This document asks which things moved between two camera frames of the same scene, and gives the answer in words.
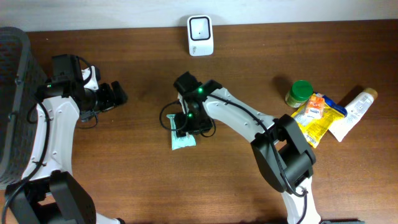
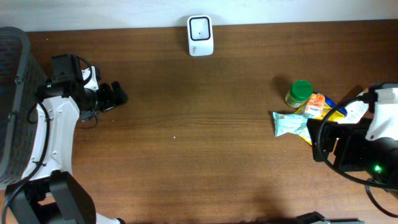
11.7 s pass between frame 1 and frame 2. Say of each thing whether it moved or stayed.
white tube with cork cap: stayed
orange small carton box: stayed
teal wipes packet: moved
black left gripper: stayed
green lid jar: stayed
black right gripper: moved
